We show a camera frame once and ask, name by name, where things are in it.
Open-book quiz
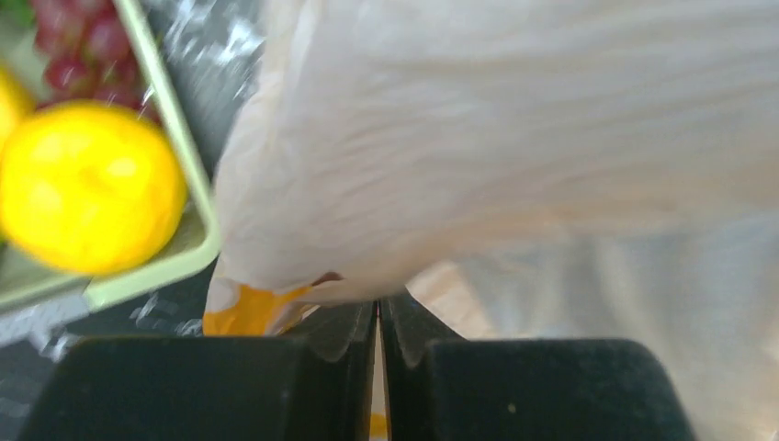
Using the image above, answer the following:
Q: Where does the yellow fake lemon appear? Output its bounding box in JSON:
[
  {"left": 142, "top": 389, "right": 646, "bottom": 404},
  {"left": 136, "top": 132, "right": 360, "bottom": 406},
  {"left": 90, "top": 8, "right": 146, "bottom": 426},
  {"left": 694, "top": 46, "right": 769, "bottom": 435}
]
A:
[{"left": 1, "top": 101, "right": 187, "bottom": 276}]

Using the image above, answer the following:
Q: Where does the pale green plastic basket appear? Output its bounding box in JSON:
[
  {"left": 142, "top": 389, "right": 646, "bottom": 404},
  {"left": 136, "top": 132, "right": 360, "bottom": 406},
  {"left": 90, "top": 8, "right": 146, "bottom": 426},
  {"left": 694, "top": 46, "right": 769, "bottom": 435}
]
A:
[{"left": 1, "top": 1, "right": 219, "bottom": 311}]

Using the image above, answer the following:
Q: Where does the translucent peach plastic bag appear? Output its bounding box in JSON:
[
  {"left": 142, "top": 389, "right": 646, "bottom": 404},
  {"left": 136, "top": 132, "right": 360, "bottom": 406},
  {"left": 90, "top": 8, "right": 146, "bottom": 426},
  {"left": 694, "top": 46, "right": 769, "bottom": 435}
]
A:
[{"left": 203, "top": 1, "right": 778, "bottom": 440}]

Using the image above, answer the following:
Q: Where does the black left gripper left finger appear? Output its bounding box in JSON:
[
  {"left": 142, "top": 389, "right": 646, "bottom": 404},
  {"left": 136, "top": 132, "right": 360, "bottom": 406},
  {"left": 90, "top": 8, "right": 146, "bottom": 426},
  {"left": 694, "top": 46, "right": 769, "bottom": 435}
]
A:
[{"left": 19, "top": 302, "right": 377, "bottom": 440}]

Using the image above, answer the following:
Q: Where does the yellow fake mango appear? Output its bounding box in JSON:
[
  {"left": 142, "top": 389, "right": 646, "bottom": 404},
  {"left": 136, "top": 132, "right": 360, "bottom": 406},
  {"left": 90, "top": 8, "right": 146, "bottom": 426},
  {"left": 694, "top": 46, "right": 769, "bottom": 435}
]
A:
[{"left": 0, "top": 64, "right": 37, "bottom": 148}]

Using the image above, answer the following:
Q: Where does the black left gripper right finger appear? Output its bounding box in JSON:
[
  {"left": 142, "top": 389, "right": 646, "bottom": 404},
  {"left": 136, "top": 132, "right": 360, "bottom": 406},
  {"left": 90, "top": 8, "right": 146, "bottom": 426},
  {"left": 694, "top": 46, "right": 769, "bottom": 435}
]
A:
[{"left": 379, "top": 294, "right": 694, "bottom": 440}]

